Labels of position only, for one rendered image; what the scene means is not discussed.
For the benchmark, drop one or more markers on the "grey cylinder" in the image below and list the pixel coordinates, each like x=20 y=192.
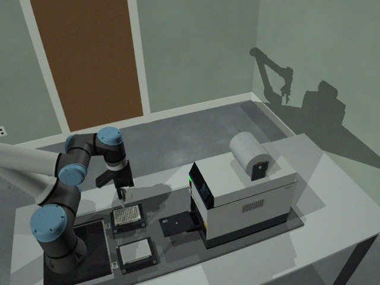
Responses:
x=248 y=151

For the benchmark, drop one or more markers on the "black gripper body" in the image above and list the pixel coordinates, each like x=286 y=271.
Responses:
x=124 y=178

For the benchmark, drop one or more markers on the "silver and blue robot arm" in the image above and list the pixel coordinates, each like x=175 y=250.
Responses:
x=59 y=197

